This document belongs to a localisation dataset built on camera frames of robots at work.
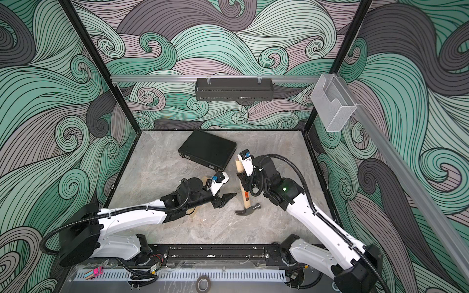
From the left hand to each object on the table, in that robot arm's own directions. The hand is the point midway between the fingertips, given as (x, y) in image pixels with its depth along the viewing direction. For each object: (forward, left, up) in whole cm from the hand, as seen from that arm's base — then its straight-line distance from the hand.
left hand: (231, 185), depth 73 cm
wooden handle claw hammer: (-2, -6, -10) cm, 12 cm away
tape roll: (-31, +9, -17) cm, 36 cm away
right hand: (+4, -3, +3) cm, 6 cm away
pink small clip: (-28, +51, -18) cm, 61 cm away
